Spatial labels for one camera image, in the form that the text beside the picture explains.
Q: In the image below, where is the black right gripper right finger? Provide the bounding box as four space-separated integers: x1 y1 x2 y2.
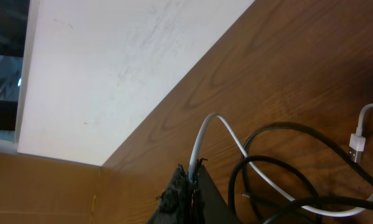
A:
193 159 241 224

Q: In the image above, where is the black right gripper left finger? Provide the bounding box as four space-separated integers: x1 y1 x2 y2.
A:
147 164 194 224

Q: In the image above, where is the black cable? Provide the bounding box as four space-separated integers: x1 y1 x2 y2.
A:
227 121 373 224

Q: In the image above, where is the white cable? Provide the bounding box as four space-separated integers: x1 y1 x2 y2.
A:
187 103 373 218

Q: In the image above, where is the cardboard box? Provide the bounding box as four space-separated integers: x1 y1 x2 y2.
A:
0 153 100 223

